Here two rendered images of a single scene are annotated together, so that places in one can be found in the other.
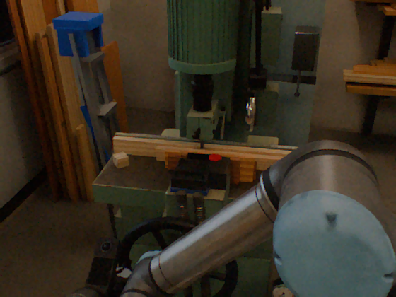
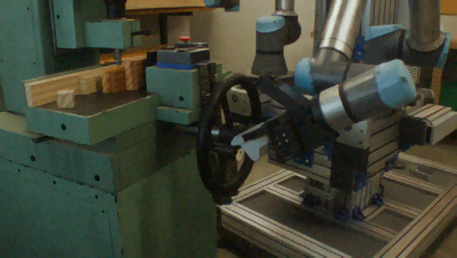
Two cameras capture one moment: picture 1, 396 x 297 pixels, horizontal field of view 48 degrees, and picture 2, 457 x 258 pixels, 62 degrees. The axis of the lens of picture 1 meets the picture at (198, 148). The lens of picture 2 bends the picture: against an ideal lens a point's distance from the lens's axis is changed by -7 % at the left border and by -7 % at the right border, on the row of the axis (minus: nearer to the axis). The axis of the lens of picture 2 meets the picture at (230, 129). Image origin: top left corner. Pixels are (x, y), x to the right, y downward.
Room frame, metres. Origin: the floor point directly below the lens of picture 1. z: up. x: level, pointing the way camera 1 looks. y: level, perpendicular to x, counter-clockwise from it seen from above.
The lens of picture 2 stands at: (0.52, 0.91, 1.12)
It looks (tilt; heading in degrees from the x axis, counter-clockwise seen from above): 18 degrees down; 288
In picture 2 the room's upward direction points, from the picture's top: straight up
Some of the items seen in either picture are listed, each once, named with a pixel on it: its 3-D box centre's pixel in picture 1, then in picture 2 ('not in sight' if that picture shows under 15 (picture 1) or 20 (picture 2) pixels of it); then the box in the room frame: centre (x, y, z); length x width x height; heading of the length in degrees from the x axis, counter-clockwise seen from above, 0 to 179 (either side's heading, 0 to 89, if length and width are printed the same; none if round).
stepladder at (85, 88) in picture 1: (104, 140); not in sight; (1.88, 0.45, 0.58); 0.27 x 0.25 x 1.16; 78
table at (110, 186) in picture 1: (204, 192); (158, 96); (1.01, -0.02, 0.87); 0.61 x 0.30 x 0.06; 80
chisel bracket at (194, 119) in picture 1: (204, 120); (113, 36); (1.14, -0.02, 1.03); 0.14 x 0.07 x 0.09; 170
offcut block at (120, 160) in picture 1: (121, 160); (66, 98); (1.11, 0.22, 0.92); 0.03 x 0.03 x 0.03; 31
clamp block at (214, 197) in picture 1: (199, 196); (184, 82); (0.92, 0.00, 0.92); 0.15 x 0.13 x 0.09; 80
